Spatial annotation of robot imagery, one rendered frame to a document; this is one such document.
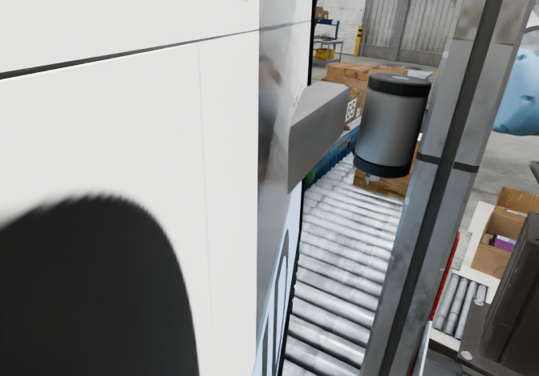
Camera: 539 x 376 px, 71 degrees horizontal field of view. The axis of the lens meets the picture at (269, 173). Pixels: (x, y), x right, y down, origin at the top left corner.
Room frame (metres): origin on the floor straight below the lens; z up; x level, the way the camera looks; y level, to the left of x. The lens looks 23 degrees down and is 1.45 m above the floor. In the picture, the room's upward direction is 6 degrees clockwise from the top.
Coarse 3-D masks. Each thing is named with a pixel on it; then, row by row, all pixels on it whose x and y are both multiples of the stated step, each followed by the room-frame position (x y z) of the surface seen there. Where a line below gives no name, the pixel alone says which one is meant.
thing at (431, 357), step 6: (426, 354) 0.34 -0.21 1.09; (432, 354) 0.34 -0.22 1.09; (438, 354) 0.34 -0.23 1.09; (426, 360) 0.33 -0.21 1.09; (432, 360) 0.34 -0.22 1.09; (438, 360) 0.34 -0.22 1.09; (444, 360) 0.34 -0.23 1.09; (450, 360) 0.34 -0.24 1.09; (426, 366) 0.32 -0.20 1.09; (432, 366) 0.32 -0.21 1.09; (438, 366) 0.32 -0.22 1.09; (444, 366) 0.33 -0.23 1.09; (450, 366) 0.33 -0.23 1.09; (456, 366) 0.33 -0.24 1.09; (426, 372) 0.32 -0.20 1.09; (432, 372) 0.32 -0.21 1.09; (438, 372) 0.32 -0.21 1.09; (444, 372) 0.32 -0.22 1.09; (450, 372) 0.32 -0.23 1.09; (456, 372) 0.32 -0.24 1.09; (462, 372) 0.33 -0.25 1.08
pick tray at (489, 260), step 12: (492, 216) 1.25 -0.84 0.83; (504, 216) 1.24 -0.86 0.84; (492, 228) 1.25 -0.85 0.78; (504, 228) 1.23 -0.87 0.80; (516, 228) 1.21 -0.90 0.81; (480, 240) 1.04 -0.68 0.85; (516, 240) 1.20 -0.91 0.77; (480, 252) 1.02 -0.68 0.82; (492, 252) 1.01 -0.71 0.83; (504, 252) 0.99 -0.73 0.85; (480, 264) 1.02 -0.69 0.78; (492, 264) 1.00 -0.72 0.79; (504, 264) 0.98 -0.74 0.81; (492, 276) 0.99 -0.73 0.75
